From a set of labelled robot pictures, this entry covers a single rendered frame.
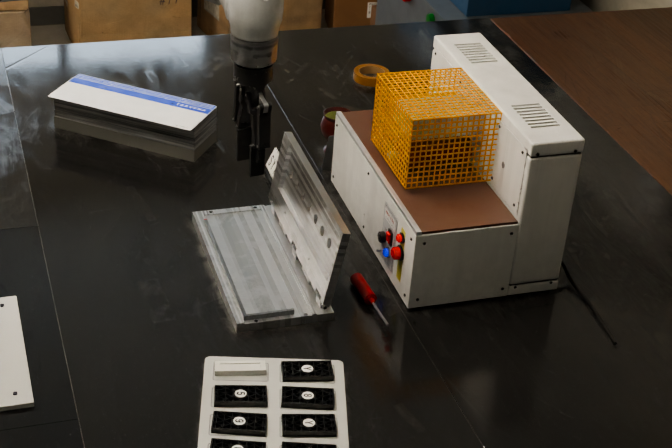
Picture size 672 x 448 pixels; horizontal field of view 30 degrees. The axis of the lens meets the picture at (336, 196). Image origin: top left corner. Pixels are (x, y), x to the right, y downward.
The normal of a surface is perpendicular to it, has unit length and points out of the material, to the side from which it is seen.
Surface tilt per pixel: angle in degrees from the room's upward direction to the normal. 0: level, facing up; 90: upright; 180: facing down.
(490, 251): 90
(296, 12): 87
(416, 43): 0
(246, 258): 0
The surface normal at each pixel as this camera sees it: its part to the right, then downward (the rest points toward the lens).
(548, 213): 0.29, 0.51
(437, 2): 0.07, -0.86
